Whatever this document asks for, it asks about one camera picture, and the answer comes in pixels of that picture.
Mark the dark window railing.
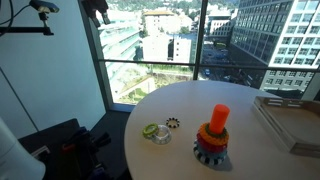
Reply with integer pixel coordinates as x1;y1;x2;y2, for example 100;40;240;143
99;58;320;73

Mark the orange toy ring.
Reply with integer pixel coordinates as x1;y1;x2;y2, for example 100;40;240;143
197;122;230;147

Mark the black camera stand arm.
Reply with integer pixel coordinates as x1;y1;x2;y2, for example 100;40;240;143
0;12;55;37

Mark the blue toy ring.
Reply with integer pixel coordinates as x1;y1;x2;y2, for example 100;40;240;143
194;139;228;160

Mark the black camera cable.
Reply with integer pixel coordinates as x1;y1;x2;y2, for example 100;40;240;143
0;0;32;35

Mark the black blue bar clamp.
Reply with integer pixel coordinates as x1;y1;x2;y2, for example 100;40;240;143
61;125;113;158
86;163;111;180

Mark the orange stacking post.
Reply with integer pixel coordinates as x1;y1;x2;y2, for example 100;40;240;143
208;103;231;135

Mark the black camera on stand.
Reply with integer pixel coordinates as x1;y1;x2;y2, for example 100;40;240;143
29;0;60;14

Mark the black floor case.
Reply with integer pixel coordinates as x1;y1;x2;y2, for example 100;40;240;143
18;118;81;180

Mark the small black white ring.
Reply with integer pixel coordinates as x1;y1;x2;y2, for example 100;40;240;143
165;116;181;129

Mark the dark green toy ring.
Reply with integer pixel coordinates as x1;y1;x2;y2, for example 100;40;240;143
203;123;229;140

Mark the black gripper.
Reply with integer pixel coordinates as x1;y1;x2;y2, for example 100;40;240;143
80;0;112;28

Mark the clear plastic rattle ring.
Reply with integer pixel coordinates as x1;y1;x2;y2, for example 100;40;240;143
151;124;173;146

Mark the lime green bumpy ring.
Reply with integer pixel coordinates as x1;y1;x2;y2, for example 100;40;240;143
142;122;160;140

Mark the thin window mullion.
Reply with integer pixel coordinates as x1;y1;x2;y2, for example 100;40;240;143
192;0;210;82

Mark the red toy ring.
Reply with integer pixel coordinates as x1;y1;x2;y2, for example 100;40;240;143
196;132;229;154

